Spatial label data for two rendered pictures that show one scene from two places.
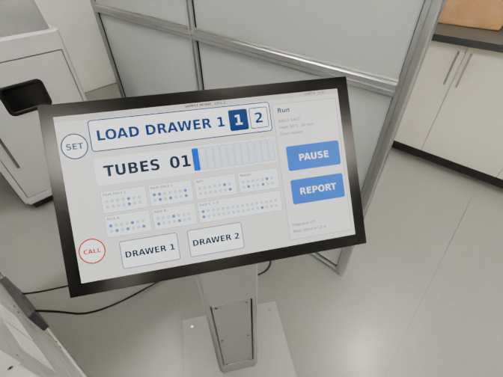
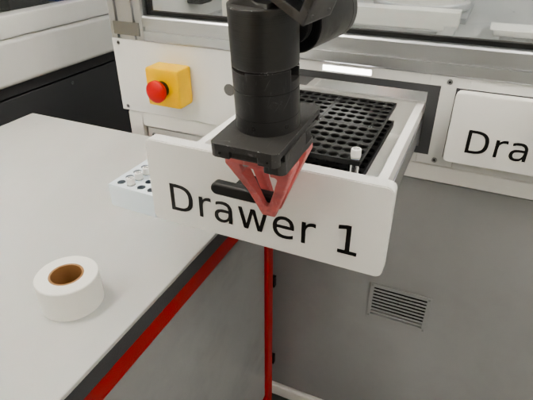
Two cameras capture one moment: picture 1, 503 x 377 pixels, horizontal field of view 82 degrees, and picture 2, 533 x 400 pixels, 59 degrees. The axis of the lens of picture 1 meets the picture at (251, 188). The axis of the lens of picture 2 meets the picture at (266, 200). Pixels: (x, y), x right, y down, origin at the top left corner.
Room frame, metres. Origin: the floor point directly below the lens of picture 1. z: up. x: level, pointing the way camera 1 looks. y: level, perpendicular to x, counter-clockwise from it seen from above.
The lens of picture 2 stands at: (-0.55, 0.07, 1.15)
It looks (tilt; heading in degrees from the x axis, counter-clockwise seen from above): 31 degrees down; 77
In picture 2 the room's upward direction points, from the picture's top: straight up
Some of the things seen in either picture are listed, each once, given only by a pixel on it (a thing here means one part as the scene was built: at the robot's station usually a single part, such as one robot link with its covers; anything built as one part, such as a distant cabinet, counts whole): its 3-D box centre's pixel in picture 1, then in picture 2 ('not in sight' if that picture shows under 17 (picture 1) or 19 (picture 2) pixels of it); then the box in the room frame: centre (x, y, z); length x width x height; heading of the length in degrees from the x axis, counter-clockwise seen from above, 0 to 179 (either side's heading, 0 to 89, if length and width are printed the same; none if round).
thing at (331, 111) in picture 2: not in sight; (318, 139); (-0.33, 0.67, 0.87); 0.22 x 0.18 x 0.06; 52
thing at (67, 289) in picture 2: not in sight; (70, 287); (-0.67, 0.53, 0.78); 0.07 x 0.07 x 0.04
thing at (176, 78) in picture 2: not in sight; (168, 86); (-0.52, 0.95, 0.88); 0.07 x 0.05 x 0.07; 142
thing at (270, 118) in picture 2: not in sight; (266, 103); (-0.45, 0.46, 1.01); 0.10 x 0.07 x 0.07; 51
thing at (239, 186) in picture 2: not in sight; (249, 187); (-0.46, 0.49, 0.91); 0.07 x 0.04 x 0.01; 142
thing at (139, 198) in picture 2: not in sight; (156, 182); (-0.56, 0.76, 0.78); 0.12 x 0.08 x 0.04; 51
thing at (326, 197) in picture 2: not in sight; (260, 201); (-0.45, 0.51, 0.87); 0.29 x 0.02 x 0.11; 142
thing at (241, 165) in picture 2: not in sight; (273, 169); (-0.45, 0.47, 0.94); 0.07 x 0.07 x 0.09; 51
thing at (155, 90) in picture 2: not in sight; (158, 90); (-0.54, 0.93, 0.88); 0.04 x 0.03 x 0.04; 142
